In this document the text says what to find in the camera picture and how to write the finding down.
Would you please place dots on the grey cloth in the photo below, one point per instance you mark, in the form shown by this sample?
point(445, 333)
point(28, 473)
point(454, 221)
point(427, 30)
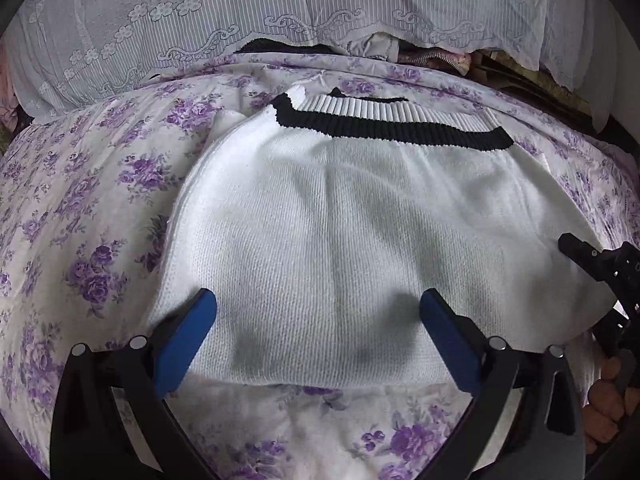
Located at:
point(375, 46)

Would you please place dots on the person's right hand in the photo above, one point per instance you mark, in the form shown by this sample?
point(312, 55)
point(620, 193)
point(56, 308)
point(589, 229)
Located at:
point(605, 405)

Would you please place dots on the white sweater with black stripes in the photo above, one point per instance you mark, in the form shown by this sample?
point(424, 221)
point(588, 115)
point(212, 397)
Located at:
point(360, 240)

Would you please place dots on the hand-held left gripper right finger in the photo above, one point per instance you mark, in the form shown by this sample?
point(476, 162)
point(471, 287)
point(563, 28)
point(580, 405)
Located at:
point(452, 347)

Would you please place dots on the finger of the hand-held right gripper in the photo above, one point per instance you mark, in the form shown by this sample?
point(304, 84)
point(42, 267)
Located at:
point(582, 252)

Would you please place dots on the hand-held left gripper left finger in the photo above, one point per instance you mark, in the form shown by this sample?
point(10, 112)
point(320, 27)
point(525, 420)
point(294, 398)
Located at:
point(182, 340)

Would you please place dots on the purple floral bedsheet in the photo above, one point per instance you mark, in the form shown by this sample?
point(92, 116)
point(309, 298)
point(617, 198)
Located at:
point(85, 220)

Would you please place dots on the white lace cloth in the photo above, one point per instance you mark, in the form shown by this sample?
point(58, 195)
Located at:
point(250, 5)

